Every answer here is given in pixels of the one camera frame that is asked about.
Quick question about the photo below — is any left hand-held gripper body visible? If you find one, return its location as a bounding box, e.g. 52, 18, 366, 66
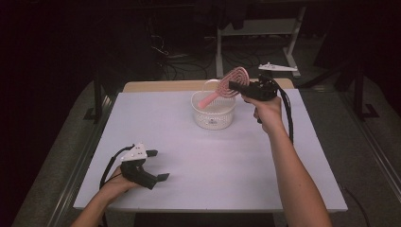
119, 142, 159, 191

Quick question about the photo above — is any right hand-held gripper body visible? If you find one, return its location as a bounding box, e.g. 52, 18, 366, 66
240, 61, 299, 102

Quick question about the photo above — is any pink hairbrush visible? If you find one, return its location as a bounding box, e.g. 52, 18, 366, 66
198, 66, 251, 110

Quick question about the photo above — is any white ribbed plastic basket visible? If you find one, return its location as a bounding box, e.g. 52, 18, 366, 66
190, 79, 236, 131

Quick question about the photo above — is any person's left hand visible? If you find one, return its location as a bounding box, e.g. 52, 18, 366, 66
100, 165, 140, 200

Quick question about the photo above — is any person's right hand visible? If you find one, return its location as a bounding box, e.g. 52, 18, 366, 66
242, 95, 284, 135

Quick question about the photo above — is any black metal stand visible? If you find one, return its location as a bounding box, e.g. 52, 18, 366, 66
83, 70, 112, 125
334, 58, 381, 121

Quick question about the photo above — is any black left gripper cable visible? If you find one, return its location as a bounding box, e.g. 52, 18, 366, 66
98, 144, 136, 190

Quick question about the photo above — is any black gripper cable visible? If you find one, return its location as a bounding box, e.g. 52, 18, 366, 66
270, 77, 295, 146
98, 144, 136, 190

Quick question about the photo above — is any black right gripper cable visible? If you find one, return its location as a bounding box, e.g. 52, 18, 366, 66
270, 77, 295, 146

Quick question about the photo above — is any metal floor rail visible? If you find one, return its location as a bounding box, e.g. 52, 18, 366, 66
356, 116, 401, 193
46, 94, 125, 227

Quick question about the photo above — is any white metal desk frame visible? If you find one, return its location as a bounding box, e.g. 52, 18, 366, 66
216, 6, 307, 79

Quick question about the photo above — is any tangle of floor cables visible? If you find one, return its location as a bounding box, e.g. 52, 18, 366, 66
147, 15, 219, 80

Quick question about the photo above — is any black floor cable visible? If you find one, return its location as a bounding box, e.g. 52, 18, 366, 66
341, 185, 372, 227

